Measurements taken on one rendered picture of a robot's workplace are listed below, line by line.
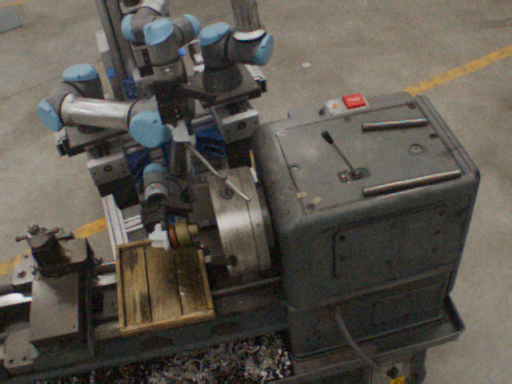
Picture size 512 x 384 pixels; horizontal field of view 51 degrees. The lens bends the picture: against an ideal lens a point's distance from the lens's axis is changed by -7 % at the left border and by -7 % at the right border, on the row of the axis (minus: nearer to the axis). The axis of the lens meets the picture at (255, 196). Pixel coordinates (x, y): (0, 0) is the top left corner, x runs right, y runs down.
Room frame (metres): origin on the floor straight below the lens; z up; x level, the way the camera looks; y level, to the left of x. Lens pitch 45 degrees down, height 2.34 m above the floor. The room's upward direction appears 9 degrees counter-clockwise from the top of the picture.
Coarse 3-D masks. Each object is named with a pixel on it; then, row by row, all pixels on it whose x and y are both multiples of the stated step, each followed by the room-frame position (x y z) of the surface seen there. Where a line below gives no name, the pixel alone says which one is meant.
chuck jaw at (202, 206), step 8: (200, 184) 1.22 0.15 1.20; (200, 192) 1.21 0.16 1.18; (208, 192) 1.21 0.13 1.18; (192, 200) 1.21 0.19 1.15; (200, 200) 1.19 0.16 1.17; (208, 200) 1.19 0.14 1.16; (200, 208) 1.18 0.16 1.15; (208, 208) 1.18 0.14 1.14; (192, 216) 1.17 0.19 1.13; (200, 216) 1.17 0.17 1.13; (208, 216) 1.16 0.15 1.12
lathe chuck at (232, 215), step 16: (208, 176) 1.23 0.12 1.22; (224, 208) 1.09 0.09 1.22; (240, 208) 1.09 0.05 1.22; (224, 224) 1.06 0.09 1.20; (240, 224) 1.05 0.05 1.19; (224, 240) 1.03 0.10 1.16; (240, 240) 1.03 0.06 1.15; (240, 256) 1.01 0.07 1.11; (256, 256) 1.01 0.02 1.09; (240, 272) 1.01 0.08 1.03
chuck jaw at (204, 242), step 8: (208, 232) 1.12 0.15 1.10; (216, 232) 1.12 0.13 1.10; (200, 240) 1.09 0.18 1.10; (208, 240) 1.09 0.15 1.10; (216, 240) 1.08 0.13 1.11; (200, 248) 1.09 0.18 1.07; (208, 248) 1.06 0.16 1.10; (216, 248) 1.05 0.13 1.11; (216, 256) 1.02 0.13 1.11; (224, 256) 1.02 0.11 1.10; (232, 256) 1.01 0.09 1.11; (216, 264) 1.02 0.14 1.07; (232, 264) 1.01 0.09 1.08
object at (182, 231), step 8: (176, 224) 1.16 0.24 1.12; (184, 224) 1.15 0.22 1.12; (192, 224) 1.15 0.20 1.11; (168, 232) 1.14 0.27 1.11; (176, 232) 1.13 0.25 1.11; (184, 232) 1.13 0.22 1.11; (192, 232) 1.13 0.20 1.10; (200, 232) 1.17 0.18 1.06; (176, 240) 1.12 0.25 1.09; (184, 240) 1.11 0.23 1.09; (192, 240) 1.12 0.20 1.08; (176, 248) 1.11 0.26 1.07; (184, 248) 1.11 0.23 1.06
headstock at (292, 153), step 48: (384, 96) 1.44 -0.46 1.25; (288, 144) 1.27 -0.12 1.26; (336, 144) 1.24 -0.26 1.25; (384, 144) 1.21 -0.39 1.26; (432, 144) 1.18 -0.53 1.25; (288, 192) 1.08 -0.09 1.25; (336, 192) 1.05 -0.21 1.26; (384, 192) 1.02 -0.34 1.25; (432, 192) 1.00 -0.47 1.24; (288, 240) 0.96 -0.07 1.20; (336, 240) 0.98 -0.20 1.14; (384, 240) 0.99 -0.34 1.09; (432, 240) 1.01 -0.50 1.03; (288, 288) 0.98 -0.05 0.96; (336, 288) 0.99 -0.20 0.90
